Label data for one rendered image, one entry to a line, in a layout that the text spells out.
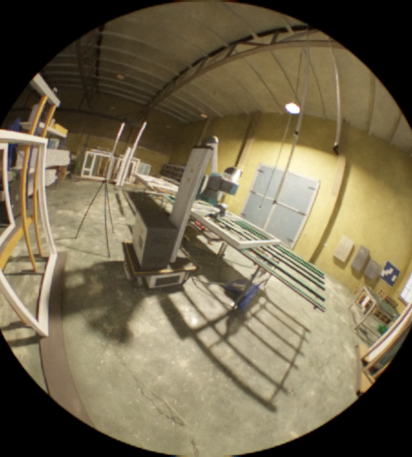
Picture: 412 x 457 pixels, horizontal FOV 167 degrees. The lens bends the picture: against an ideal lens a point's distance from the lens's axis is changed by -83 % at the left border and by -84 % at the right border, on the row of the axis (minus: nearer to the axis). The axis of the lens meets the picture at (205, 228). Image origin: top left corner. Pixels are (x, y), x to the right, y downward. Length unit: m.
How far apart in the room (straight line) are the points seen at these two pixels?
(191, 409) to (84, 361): 0.89
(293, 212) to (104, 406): 8.47
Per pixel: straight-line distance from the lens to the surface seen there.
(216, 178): 1.51
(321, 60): 7.96
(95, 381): 1.41
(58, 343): 1.51
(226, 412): 1.52
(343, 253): 7.82
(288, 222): 7.99
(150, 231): 1.36
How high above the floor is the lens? 1.36
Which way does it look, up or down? 17 degrees down
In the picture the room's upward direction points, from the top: 21 degrees clockwise
